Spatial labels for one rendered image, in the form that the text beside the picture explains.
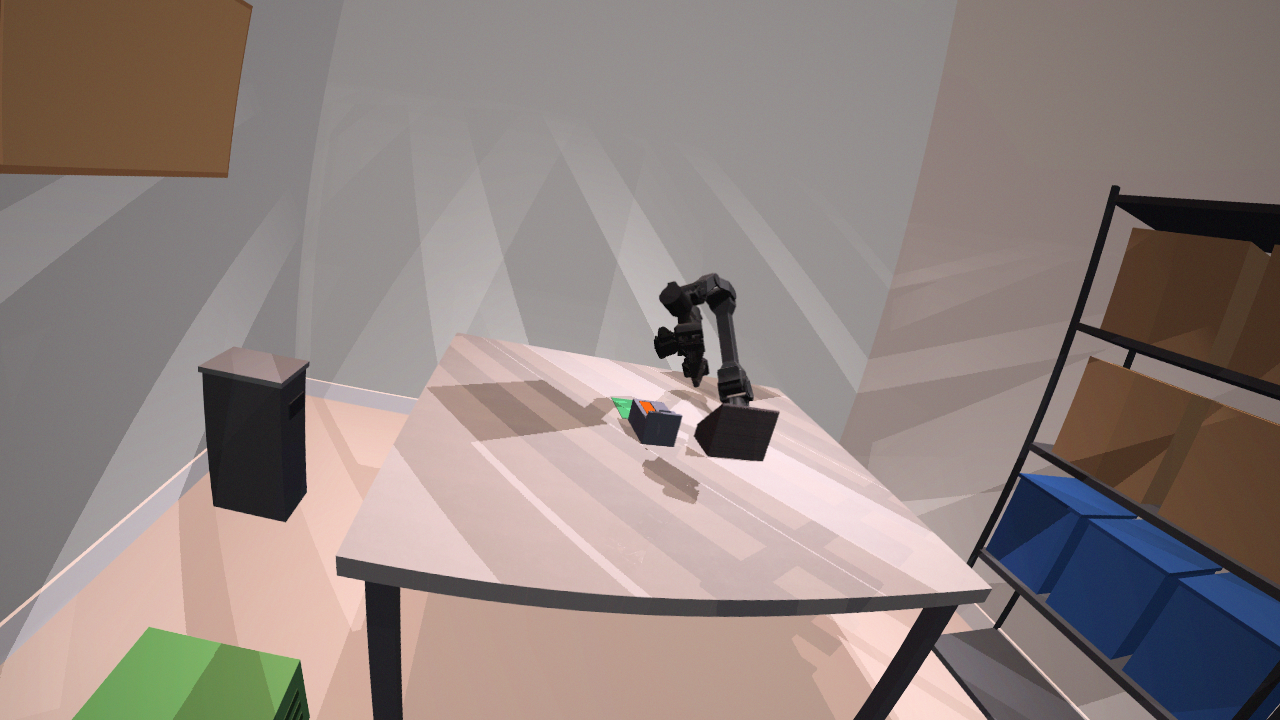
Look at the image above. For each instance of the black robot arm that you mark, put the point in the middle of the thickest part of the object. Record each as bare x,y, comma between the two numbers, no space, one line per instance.
682,302

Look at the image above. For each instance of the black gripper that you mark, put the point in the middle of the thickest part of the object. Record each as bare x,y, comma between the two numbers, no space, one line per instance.
692,347

